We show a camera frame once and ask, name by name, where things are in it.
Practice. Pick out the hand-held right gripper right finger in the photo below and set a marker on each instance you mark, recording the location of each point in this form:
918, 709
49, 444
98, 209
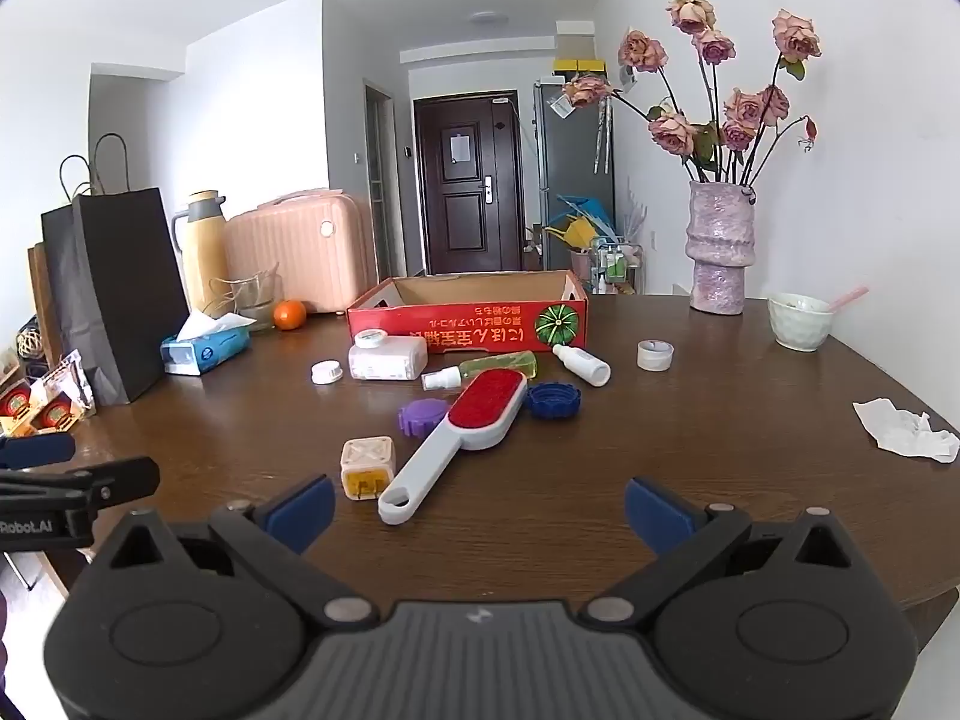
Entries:
658, 514

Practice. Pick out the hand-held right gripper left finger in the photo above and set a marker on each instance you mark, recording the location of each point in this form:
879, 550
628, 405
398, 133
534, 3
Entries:
304, 511

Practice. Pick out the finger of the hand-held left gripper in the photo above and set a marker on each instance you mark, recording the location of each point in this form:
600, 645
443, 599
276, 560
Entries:
112, 481
37, 450

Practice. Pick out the white round cap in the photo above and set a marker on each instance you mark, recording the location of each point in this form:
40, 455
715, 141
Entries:
327, 373

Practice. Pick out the purple ridged cap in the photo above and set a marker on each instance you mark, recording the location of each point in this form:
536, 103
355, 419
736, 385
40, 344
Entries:
422, 418

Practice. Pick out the white plastic bottle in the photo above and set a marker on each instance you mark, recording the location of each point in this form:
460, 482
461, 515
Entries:
386, 360

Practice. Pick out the red white lint brush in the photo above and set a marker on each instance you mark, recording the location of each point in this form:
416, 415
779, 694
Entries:
480, 405

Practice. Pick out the green spray bottle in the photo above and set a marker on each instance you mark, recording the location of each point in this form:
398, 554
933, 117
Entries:
495, 367

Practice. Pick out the red cardboard box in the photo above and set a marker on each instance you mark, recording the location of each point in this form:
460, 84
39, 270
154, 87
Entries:
450, 319

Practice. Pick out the red label snack packet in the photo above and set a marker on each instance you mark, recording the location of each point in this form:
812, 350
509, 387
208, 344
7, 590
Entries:
15, 401
56, 412

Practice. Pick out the beige cube charger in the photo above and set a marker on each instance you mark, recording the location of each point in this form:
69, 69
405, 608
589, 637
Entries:
366, 465

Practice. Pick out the clear snack bag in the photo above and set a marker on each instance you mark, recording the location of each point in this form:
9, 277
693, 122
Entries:
71, 379

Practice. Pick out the wicker ball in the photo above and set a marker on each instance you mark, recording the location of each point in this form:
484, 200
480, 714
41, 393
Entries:
30, 341

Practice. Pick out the brown paper bag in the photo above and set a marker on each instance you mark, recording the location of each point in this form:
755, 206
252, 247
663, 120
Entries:
41, 300

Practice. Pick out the blue ridged cap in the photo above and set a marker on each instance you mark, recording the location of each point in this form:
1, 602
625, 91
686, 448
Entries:
553, 400

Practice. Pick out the small white cup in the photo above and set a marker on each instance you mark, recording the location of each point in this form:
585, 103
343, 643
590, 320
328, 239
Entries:
655, 356

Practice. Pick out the blue tissue box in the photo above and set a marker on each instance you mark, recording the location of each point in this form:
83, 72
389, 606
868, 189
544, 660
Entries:
210, 349

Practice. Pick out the white dropper bottle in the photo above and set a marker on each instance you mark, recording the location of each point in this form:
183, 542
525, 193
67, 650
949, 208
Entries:
581, 365

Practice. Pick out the black paper bag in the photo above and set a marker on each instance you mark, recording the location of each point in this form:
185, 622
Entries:
112, 292

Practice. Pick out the orange fruit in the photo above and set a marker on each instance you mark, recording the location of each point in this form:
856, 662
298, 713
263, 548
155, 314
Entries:
289, 315

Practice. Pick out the clear glass cup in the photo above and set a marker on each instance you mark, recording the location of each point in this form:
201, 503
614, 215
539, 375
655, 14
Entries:
256, 307

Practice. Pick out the pale green bowl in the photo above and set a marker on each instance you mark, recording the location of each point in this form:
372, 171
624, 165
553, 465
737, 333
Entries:
801, 326

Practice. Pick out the yellow thermos jug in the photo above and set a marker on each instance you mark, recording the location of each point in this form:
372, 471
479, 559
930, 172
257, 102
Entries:
202, 255

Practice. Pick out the crumpled white tissue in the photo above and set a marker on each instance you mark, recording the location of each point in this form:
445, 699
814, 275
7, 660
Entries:
896, 427

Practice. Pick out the pink suitcase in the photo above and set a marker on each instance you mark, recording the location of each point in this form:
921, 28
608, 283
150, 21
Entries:
300, 255

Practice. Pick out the purple ceramic vase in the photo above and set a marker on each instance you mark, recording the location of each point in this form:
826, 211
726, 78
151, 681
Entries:
720, 247

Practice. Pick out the pink spoon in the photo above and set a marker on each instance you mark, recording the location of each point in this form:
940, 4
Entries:
847, 298

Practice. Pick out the yellow plastic item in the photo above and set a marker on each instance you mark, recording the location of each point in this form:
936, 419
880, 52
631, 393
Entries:
577, 232

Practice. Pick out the purple decorative grass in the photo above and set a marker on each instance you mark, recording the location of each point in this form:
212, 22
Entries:
637, 210

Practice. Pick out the blue folded item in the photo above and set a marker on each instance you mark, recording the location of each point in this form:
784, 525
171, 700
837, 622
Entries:
589, 208

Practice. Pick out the dark brown entrance door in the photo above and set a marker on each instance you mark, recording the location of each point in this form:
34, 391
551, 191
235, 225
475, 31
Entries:
469, 210

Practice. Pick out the grey refrigerator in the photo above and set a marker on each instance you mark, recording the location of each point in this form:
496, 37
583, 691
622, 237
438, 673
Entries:
574, 157

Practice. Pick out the bunch of dried pink roses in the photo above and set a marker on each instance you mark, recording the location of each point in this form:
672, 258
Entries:
675, 131

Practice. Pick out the hanging clear umbrellas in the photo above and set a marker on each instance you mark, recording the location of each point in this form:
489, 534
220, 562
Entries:
602, 135

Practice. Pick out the white paper sheet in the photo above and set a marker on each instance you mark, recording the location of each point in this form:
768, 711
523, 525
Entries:
460, 146

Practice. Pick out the clear plastic pouch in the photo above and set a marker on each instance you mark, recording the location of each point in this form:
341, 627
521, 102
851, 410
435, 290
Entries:
562, 107

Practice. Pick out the yellow box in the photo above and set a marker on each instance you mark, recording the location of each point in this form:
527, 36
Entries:
579, 66

